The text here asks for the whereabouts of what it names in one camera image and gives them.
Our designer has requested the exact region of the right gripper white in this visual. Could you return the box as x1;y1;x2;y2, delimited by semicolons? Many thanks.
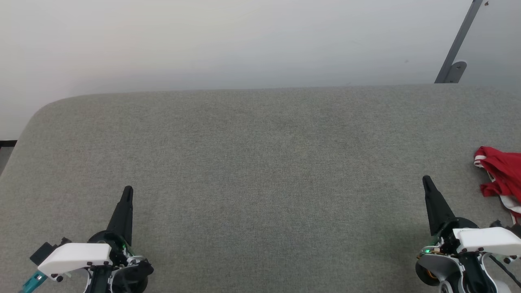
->
420;175;521;257

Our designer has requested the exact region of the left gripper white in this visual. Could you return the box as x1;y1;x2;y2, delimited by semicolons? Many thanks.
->
37;186;144;282

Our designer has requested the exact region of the red and white jersey garment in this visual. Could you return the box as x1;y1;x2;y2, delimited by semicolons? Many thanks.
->
473;146;521;224

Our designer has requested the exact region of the grey fabric sofa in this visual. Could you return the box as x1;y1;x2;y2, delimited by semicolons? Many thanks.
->
0;83;521;293

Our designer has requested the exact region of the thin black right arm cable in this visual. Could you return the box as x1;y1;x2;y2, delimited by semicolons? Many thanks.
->
486;254;521;285

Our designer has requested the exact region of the teal left camera plug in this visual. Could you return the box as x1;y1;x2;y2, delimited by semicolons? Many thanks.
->
18;271;47;293

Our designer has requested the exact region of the grey metal post bracket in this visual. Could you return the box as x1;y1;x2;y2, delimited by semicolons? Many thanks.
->
444;61;467;84

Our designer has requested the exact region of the grey metal post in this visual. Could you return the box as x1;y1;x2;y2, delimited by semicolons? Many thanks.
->
434;0;485;84

